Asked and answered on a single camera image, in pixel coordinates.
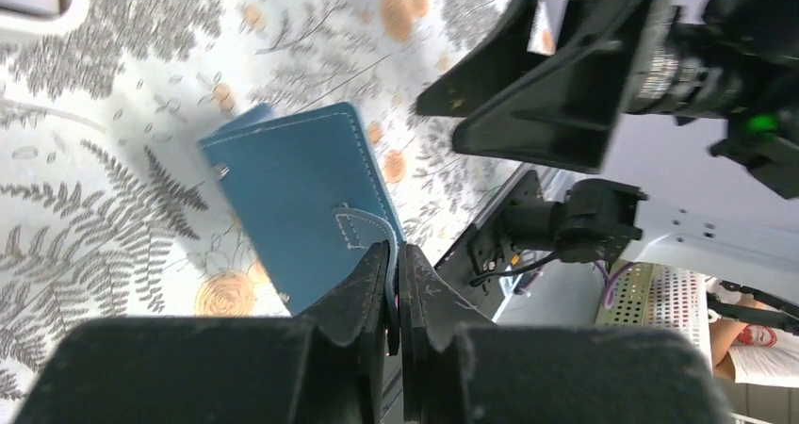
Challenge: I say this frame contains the blue leather card holder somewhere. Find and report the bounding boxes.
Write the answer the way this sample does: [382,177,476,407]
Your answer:
[198,101,408,318]

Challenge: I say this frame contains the white rectangular plastic tray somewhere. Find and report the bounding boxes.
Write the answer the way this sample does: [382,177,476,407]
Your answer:
[1,0,90,43]

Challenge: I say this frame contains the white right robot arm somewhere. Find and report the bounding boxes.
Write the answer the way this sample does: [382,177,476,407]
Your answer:
[416,0,798,231]

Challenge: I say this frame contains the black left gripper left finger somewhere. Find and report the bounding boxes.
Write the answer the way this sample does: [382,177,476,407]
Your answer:
[16,242,390,423]

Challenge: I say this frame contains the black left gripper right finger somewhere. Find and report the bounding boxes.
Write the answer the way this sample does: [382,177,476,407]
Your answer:
[398,244,733,424]

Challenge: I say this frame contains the floral patterned table mat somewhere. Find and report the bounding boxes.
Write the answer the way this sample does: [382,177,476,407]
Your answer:
[0,0,557,403]

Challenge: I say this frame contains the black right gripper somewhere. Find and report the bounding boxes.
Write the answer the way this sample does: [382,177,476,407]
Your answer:
[415,0,672,173]

